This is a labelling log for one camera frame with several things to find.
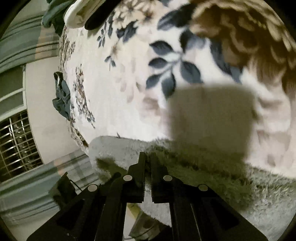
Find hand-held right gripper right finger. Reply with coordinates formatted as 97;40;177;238
150;153;269;241

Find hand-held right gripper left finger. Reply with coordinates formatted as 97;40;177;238
26;152;146;241

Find grey fleece pants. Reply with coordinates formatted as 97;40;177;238
88;136;296;233

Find folded black pants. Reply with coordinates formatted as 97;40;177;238
84;6;114;31

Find folded white pants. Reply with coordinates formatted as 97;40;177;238
64;0;99;29

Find grey-green striped curtain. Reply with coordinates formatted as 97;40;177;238
0;13;61;73
0;151;100;224

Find floral bed sheet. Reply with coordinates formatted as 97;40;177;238
58;0;296;178

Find small teal garment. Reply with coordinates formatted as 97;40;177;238
53;71;71;120

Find window with metal grille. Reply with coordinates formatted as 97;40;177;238
0;66;45;183

